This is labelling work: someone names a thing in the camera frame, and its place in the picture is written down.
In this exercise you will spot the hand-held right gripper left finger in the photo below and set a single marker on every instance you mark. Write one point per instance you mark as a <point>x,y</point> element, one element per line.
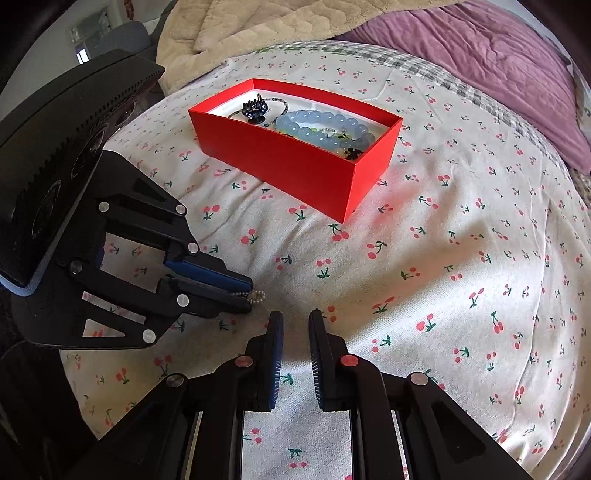
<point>276,355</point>

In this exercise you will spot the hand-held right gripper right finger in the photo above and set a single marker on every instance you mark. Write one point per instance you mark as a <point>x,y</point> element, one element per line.
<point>317,360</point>

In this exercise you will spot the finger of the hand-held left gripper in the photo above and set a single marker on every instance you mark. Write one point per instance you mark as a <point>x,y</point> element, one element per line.
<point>203,304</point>
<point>207,272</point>

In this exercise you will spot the small pearl earring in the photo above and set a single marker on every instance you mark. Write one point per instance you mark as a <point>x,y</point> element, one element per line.
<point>258,296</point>

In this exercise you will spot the red jewelry box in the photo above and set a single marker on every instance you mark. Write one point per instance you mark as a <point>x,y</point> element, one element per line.
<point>300,166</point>

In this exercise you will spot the dark blue hair claw clip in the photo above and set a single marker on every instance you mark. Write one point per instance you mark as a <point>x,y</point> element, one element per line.
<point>255,110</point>

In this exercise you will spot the cherry print bed sheet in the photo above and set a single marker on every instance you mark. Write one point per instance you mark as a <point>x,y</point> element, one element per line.
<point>438,254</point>

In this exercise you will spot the small black flower clip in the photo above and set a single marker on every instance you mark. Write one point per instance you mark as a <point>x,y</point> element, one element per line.
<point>354,153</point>

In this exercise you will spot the beige fleece blanket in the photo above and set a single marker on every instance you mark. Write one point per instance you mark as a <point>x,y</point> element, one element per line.
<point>277,27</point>

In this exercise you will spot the grey checked blanket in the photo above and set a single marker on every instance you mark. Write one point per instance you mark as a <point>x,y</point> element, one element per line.
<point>415,64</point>

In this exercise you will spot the purple duvet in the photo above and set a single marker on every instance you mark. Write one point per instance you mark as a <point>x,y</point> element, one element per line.
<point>485,50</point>

